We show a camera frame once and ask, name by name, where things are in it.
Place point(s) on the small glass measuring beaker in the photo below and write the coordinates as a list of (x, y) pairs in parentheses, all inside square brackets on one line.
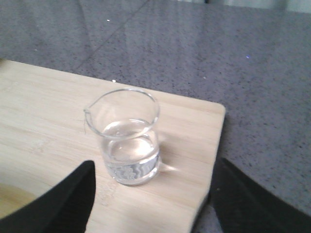
[(124, 122)]

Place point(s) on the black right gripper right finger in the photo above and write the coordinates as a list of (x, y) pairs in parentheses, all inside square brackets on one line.
[(243, 206)]

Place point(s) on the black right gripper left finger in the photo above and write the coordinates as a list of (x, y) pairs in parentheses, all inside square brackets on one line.
[(65, 208)]

